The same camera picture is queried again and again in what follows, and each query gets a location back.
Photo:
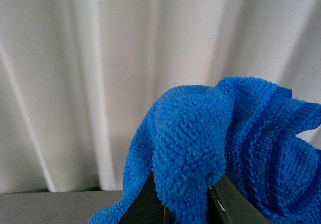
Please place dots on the white pleated curtain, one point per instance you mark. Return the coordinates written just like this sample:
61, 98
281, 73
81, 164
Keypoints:
78, 76

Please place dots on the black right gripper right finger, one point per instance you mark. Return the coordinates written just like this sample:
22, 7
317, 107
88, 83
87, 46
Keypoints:
227, 205

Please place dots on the blue microfiber towel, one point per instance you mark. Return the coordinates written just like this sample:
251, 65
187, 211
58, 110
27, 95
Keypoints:
244, 128

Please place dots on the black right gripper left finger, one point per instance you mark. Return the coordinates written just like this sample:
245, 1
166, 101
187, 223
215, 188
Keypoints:
147, 208

